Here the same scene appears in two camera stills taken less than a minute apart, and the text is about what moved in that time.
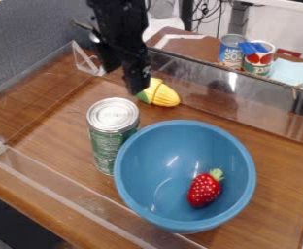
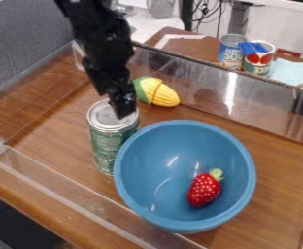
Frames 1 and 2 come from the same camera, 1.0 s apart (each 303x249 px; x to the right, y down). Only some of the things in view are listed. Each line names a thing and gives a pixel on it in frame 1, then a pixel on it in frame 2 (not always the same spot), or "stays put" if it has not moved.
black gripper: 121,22 to 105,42
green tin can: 113,120 stays put
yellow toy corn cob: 160,93 stays put
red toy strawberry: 205,188 stays put
